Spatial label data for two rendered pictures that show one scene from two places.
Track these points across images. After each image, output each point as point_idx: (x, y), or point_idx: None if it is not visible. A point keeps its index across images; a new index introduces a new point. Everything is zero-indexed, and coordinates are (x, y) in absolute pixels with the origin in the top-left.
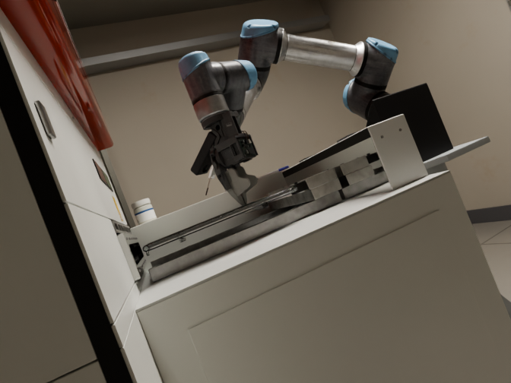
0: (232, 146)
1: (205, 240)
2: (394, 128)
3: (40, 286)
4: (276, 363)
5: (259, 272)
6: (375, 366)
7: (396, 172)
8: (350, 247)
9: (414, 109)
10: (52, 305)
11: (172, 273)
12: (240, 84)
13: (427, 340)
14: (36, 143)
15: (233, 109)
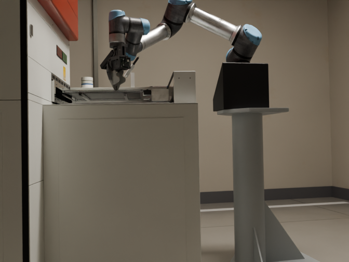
0: (117, 60)
1: None
2: (187, 76)
3: (13, 75)
4: (85, 146)
5: (92, 110)
6: (124, 166)
7: (179, 96)
8: (134, 116)
9: (251, 76)
10: (15, 81)
11: None
12: (137, 31)
13: (152, 168)
14: (25, 37)
15: (132, 42)
